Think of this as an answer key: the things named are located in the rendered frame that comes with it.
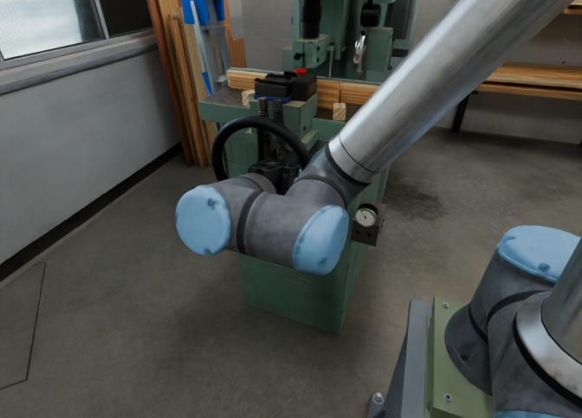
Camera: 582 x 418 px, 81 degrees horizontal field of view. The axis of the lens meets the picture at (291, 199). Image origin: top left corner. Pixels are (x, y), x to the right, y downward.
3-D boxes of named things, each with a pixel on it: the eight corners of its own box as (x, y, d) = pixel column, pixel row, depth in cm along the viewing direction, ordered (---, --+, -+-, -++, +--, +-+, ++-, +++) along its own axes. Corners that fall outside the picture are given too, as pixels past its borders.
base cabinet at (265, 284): (242, 303, 153) (223, 161, 113) (291, 227, 197) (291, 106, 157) (339, 337, 139) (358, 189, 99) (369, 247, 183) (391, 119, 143)
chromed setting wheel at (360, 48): (349, 76, 106) (353, 32, 99) (358, 67, 116) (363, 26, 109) (358, 77, 105) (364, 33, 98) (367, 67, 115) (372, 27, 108)
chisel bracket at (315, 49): (292, 72, 100) (292, 40, 96) (308, 61, 111) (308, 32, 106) (315, 73, 98) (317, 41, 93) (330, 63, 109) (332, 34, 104)
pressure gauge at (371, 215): (352, 228, 99) (355, 206, 95) (355, 221, 102) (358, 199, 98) (374, 234, 97) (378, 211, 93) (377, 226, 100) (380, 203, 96)
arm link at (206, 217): (229, 269, 43) (164, 250, 46) (269, 239, 55) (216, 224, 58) (234, 197, 41) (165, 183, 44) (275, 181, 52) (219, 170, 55)
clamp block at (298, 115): (249, 133, 92) (247, 99, 87) (270, 116, 102) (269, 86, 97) (300, 142, 87) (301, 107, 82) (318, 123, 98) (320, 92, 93)
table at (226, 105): (181, 131, 101) (177, 111, 97) (233, 99, 124) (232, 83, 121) (391, 169, 82) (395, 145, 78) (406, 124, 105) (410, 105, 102)
